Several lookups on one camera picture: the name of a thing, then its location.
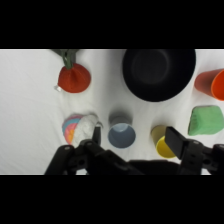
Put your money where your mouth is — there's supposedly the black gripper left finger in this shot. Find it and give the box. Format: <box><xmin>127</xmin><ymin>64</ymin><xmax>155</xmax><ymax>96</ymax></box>
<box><xmin>44</xmin><ymin>124</ymin><xmax>141</xmax><ymax>175</ymax></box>

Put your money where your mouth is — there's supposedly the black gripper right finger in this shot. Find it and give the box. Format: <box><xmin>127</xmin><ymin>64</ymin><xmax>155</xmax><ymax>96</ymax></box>
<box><xmin>164</xmin><ymin>126</ymin><xmax>224</xmax><ymax>175</ymax></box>

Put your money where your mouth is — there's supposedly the yellow plastic cup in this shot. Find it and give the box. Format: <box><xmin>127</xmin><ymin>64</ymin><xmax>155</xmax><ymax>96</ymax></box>
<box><xmin>150</xmin><ymin>125</ymin><xmax>178</xmax><ymax>159</ymax></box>

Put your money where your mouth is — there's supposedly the light blue plastic cup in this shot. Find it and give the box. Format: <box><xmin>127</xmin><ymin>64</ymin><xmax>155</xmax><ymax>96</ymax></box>
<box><xmin>107</xmin><ymin>114</ymin><xmax>137</xmax><ymax>150</ymax></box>

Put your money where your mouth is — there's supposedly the orange plastic cup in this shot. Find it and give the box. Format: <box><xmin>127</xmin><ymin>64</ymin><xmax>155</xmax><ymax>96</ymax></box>
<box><xmin>194</xmin><ymin>68</ymin><xmax>224</xmax><ymax>102</ymax></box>

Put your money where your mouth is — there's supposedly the black bowl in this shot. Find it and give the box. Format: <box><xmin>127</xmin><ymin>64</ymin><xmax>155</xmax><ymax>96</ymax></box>
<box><xmin>121</xmin><ymin>49</ymin><xmax>197</xmax><ymax>103</ymax></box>

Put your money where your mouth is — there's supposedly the colourful cupcake plush toy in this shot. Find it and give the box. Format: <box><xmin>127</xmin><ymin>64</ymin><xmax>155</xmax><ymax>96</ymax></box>
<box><xmin>61</xmin><ymin>113</ymin><xmax>104</xmax><ymax>148</ymax></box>

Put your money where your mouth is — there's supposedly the green sponge block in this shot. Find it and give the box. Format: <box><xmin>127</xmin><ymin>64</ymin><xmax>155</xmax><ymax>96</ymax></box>
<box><xmin>187</xmin><ymin>105</ymin><xmax>224</xmax><ymax>137</ymax></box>

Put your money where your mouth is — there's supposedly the red strawberry plush toy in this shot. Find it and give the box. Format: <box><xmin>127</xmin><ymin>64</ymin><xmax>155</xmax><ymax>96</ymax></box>
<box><xmin>50</xmin><ymin>49</ymin><xmax>92</xmax><ymax>94</ymax></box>

